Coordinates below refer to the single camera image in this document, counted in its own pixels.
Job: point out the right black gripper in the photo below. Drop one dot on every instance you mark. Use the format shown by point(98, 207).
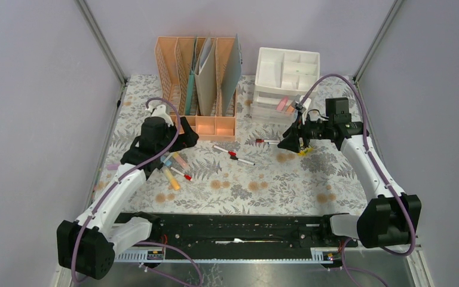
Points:
point(291, 141)

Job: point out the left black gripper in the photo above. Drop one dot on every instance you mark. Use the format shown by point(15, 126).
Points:
point(188, 139)

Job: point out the teal folder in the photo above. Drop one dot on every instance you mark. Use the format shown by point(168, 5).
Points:
point(190, 86)

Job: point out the white plastic drawer unit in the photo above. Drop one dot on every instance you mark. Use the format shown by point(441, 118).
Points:
point(279, 73)

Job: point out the light blue folder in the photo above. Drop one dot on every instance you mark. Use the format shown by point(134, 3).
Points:
point(232, 75)

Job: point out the yellow highlighter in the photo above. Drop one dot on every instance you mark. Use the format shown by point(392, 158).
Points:
point(172, 180)

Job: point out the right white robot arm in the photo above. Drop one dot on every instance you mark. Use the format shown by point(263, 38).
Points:
point(391, 216)

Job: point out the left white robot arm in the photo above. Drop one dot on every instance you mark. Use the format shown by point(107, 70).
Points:
point(90, 244)

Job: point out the floral patterned desk mat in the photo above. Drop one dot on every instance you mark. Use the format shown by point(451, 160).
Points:
point(280, 182)

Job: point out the yellow owl eraser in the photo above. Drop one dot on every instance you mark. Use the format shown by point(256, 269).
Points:
point(306, 151)

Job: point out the red cap marker near drawers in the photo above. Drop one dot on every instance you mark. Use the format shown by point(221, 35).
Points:
point(267, 141)

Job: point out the black cap white marker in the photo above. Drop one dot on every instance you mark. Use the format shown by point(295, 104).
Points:
point(233, 157)

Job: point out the orange plastic file organizer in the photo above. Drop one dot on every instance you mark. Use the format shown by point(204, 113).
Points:
point(173, 57)

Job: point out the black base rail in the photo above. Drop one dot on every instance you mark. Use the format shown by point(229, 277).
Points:
point(236, 239)

